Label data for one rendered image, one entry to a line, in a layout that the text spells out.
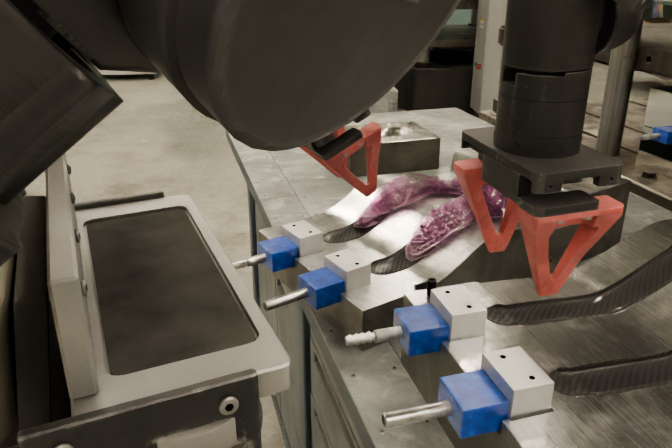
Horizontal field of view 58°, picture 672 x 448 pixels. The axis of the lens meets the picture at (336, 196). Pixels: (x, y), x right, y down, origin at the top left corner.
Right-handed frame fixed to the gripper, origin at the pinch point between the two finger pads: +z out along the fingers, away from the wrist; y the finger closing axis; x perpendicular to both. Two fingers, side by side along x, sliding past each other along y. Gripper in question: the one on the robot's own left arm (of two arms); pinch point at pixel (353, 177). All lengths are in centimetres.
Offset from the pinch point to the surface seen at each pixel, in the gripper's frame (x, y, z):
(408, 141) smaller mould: -27, 47, 27
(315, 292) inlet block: 10.3, -0.5, 9.5
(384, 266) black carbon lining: 0.4, 4.1, 16.0
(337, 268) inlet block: 6.3, 1.5, 10.0
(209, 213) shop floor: 13, 231, 103
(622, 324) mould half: -12.1, -22.0, 18.6
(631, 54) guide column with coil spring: -81, 40, 36
